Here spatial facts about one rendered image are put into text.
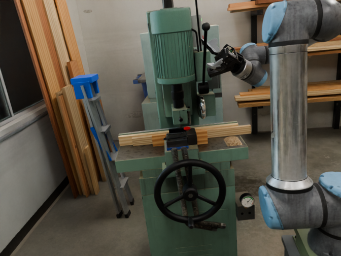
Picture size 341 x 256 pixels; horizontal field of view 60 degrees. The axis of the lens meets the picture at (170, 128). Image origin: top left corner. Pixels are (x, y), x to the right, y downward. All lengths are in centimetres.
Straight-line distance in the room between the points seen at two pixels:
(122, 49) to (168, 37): 259
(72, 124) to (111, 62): 141
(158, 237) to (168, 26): 99
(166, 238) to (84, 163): 149
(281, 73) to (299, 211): 44
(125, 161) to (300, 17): 88
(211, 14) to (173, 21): 246
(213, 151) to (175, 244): 53
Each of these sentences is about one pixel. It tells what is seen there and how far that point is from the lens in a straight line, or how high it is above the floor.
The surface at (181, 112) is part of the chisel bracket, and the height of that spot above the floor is 106.
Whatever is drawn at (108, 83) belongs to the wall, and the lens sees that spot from 396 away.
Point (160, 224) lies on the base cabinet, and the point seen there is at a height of 54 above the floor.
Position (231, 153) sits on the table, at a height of 88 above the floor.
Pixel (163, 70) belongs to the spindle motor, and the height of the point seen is 126.
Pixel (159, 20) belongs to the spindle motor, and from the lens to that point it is 129.
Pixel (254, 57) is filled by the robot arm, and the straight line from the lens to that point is 150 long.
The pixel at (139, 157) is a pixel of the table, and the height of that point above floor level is 90.
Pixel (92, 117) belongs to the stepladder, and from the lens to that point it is 222.
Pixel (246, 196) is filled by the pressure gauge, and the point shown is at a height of 69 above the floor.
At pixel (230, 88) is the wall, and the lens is 382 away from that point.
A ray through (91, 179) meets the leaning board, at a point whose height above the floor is 15.
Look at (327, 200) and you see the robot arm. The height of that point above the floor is 86.
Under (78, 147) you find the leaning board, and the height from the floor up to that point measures 49.
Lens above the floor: 144
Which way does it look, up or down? 19 degrees down
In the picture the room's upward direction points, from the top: 6 degrees counter-clockwise
